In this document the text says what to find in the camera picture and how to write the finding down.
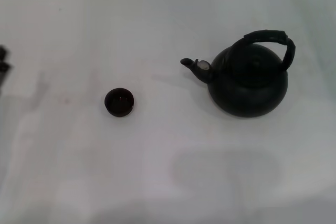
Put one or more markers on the small dark brown teacup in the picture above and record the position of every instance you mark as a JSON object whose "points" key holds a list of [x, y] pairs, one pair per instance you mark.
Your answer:
{"points": [[119, 103]]}

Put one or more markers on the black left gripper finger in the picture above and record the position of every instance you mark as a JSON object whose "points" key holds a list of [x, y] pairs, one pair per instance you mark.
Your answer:
{"points": [[4, 66], [4, 52]]}

